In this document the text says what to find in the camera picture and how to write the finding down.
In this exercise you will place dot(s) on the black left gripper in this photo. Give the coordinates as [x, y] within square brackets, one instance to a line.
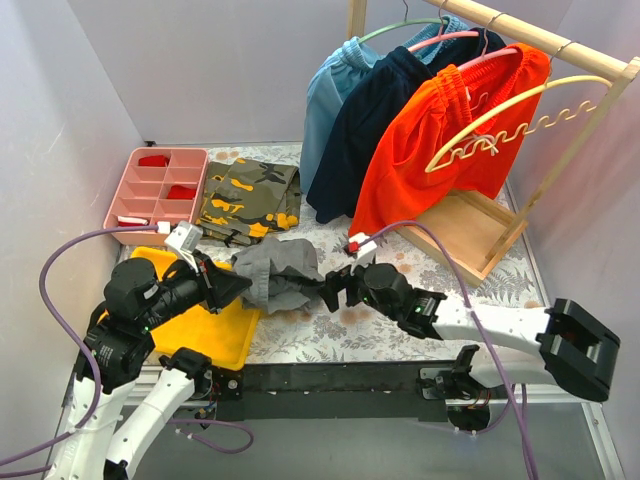
[211, 282]

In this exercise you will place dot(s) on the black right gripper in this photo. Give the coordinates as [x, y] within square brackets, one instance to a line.
[345, 281]

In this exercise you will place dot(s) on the grey shorts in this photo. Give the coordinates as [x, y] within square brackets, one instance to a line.
[284, 274]

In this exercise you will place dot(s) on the cream yellow hanger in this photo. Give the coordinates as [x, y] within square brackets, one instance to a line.
[502, 124]

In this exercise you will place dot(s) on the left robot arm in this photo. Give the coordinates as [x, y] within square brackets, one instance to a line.
[100, 443]

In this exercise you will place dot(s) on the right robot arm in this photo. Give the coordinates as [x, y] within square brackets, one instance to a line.
[562, 345]

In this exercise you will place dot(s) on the camouflage shorts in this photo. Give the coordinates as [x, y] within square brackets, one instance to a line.
[248, 199]

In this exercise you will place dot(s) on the navy blue shorts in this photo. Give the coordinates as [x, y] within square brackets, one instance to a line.
[341, 174]

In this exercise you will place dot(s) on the orange shorts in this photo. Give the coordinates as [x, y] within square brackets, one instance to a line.
[398, 185]

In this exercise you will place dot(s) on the light blue shorts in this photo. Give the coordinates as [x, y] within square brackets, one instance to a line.
[357, 90]

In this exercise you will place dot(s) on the pink hanger on navy shorts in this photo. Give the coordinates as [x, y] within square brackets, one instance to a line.
[445, 33]

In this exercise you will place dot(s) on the pink hanger on orange shorts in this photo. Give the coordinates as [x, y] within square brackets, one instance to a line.
[488, 56]

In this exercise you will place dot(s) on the green hanger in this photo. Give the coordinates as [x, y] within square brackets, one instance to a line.
[405, 22]

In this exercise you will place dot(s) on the yellow plastic tray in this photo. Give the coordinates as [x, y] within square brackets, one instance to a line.
[200, 320]

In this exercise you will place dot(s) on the red sock middle compartment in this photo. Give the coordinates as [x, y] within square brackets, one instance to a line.
[181, 192]

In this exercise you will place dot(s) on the red sock compartment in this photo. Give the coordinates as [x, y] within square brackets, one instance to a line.
[181, 192]
[156, 161]

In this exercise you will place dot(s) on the red white striped sock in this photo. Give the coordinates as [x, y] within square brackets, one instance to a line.
[128, 221]

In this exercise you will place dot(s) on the pink divided organizer box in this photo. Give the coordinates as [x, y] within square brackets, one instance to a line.
[142, 191]

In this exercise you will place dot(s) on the wooden clothes rack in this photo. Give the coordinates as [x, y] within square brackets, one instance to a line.
[474, 230]

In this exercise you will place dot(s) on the red sock back compartment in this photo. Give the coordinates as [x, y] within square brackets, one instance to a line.
[156, 161]

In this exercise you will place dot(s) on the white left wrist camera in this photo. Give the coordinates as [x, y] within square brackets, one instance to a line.
[183, 240]

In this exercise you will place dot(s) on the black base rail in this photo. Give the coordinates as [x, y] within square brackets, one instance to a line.
[421, 390]

